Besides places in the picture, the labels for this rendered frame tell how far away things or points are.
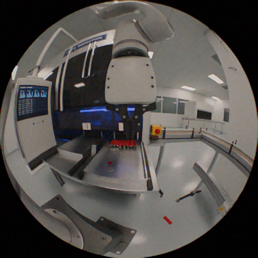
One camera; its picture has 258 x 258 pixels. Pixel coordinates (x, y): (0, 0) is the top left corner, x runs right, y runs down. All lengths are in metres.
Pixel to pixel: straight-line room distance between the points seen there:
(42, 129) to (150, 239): 1.60
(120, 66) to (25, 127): 0.88
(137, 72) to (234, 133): 1.47
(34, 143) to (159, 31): 1.03
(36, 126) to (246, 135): 2.33
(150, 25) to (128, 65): 0.11
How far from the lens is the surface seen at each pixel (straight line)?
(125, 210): 1.19
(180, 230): 1.29
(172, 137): 0.80
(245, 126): 1.44
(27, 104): 0.93
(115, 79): 0.15
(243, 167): 0.86
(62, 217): 0.34
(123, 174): 0.35
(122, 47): 0.17
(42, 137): 0.98
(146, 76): 0.15
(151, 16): 0.22
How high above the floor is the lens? 1.14
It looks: 14 degrees down
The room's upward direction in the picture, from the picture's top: straight up
